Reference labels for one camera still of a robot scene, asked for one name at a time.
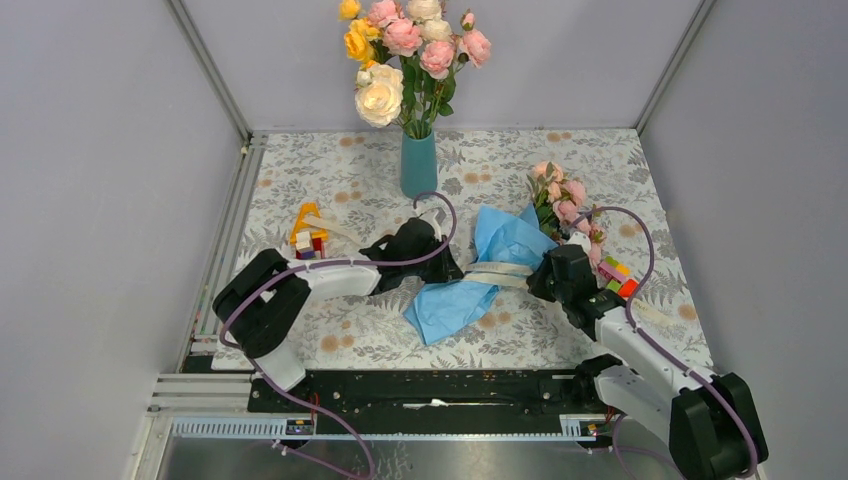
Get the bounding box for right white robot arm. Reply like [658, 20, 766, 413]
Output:
[527, 245, 769, 479]

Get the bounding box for yellow red toy block car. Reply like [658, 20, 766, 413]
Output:
[289, 202, 329, 260]

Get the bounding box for teal ceramic vase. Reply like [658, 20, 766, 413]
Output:
[400, 132, 438, 199]

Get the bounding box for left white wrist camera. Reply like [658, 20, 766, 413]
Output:
[418, 207, 446, 242]

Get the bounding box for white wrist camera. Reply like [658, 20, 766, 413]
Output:
[564, 230, 592, 255]
[418, 207, 446, 242]

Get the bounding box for cream ribbon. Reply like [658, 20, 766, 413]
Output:
[307, 217, 672, 326]

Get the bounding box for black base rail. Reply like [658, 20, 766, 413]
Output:
[247, 369, 620, 437]

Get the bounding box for pink flowers bunch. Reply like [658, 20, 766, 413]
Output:
[528, 161, 606, 267]

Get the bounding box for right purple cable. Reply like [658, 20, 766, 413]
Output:
[570, 205, 760, 480]

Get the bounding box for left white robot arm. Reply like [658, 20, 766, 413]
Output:
[213, 218, 464, 411]

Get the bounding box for blue wrapping paper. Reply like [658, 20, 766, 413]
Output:
[404, 205, 555, 345]

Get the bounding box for flower bouquet in vase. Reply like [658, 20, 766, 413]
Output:
[338, 0, 492, 140]

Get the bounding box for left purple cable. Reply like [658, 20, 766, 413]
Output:
[218, 192, 460, 480]

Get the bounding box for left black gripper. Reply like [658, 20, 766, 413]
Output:
[403, 234, 463, 284]

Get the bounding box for floral patterned table mat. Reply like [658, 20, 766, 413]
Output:
[234, 129, 712, 370]

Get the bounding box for colourful stacked toy bricks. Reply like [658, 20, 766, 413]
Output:
[597, 256, 639, 299]

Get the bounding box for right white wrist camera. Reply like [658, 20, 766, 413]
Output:
[564, 230, 592, 255]

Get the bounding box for purple cable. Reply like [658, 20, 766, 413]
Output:
[570, 205, 760, 480]
[218, 192, 460, 480]

